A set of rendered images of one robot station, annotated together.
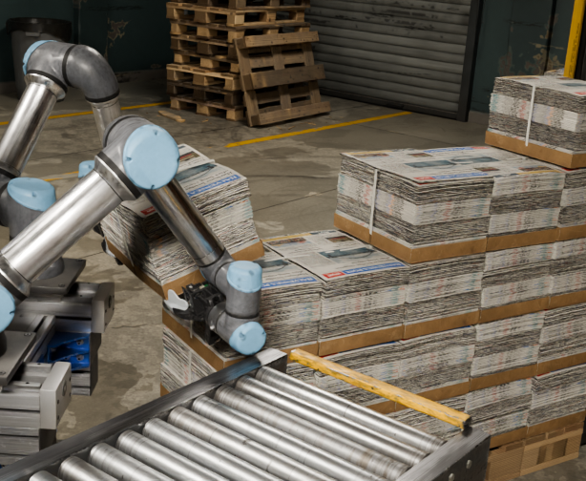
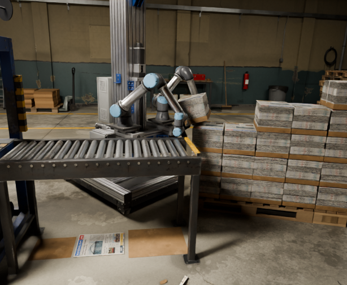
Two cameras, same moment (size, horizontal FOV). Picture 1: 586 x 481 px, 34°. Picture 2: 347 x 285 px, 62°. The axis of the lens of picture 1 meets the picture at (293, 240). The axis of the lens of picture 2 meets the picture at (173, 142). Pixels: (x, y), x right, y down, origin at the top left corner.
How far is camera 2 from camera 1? 1.57 m
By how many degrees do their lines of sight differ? 42
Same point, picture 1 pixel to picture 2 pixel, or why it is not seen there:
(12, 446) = not seen: hidden behind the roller
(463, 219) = (280, 120)
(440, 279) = (270, 139)
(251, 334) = (176, 130)
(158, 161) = (151, 81)
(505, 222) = (299, 124)
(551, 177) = (322, 111)
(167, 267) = not seen: hidden behind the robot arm
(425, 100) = not seen: outside the picture
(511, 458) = (307, 214)
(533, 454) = (319, 216)
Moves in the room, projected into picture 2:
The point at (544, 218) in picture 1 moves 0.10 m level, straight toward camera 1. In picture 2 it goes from (320, 126) to (312, 126)
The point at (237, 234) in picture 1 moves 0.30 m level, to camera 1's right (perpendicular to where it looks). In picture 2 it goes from (199, 112) to (226, 117)
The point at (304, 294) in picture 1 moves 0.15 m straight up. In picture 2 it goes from (217, 133) to (218, 116)
